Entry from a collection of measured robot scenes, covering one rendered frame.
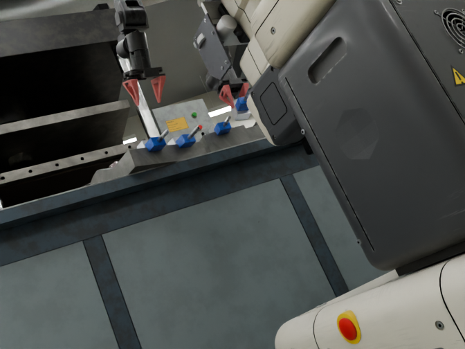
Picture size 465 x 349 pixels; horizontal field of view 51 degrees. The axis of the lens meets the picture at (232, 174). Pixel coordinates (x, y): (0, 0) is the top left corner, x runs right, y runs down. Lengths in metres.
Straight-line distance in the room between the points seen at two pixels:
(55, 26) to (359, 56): 2.07
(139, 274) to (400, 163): 0.85
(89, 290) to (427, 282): 0.89
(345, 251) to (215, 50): 0.75
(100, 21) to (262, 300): 1.75
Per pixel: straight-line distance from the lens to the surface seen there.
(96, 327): 1.34
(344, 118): 0.78
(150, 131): 2.41
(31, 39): 2.60
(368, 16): 0.74
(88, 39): 2.62
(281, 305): 1.47
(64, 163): 2.37
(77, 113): 2.53
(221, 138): 1.60
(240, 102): 1.66
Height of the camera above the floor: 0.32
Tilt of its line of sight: 15 degrees up
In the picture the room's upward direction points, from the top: 24 degrees counter-clockwise
